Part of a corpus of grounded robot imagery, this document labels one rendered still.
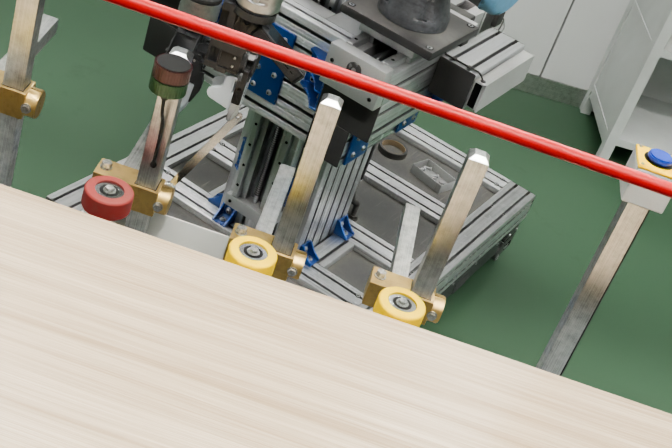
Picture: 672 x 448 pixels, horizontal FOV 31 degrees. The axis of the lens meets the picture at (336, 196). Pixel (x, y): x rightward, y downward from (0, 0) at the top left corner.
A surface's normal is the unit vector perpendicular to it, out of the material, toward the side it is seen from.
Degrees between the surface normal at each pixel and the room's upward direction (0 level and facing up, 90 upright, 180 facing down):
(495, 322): 0
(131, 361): 0
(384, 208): 0
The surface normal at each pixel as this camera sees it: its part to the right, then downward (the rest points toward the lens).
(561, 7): -0.04, 0.55
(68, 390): 0.29, -0.80
